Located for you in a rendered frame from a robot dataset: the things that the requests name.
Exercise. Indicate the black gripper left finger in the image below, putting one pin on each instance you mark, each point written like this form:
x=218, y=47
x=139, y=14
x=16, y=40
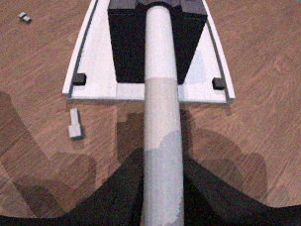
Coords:
x=119, y=202

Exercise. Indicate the white and grey cylinder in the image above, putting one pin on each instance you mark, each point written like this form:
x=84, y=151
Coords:
x=163, y=175

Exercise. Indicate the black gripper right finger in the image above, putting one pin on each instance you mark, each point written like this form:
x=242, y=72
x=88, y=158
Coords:
x=209, y=201

